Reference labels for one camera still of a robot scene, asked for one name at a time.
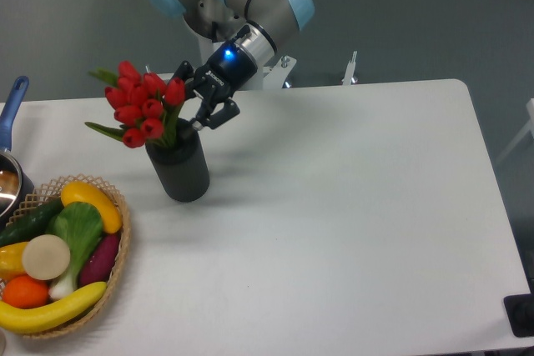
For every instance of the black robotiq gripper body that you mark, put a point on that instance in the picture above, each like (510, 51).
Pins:
(232, 65)

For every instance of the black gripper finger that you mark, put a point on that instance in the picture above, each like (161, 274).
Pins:
(208, 117)
(185, 83)

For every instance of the red tulip bouquet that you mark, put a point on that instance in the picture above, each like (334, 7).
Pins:
(145, 106)

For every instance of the dark grey ribbed vase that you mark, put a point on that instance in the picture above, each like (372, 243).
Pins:
(182, 171)

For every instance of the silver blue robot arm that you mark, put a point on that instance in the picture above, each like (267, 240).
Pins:
(237, 38)

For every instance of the green bok choy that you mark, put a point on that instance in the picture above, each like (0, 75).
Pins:
(80, 226)

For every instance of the woven wicker basket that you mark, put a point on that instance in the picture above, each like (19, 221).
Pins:
(48, 192)

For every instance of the purple eggplant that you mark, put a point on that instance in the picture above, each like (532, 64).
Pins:
(100, 264)

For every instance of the green cucumber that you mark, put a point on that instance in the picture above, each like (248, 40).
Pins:
(31, 224)

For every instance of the beige round disc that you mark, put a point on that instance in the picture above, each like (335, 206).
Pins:
(46, 257)

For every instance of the yellow bell pepper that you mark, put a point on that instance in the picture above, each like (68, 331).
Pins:
(11, 261)

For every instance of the orange fruit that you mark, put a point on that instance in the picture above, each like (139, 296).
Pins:
(26, 292)

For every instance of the yellow banana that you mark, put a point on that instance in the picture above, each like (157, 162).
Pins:
(50, 316)

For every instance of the black device at edge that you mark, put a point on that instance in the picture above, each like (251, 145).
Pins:
(519, 310)

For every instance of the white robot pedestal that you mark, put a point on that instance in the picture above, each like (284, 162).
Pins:
(214, 23)

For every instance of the white table leg bracket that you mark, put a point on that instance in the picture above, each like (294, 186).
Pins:
(349, 77)

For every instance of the blue handled saucepan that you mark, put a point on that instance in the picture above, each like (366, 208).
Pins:
(15, 184)

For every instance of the white chair frame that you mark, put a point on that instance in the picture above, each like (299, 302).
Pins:
(526, 131)

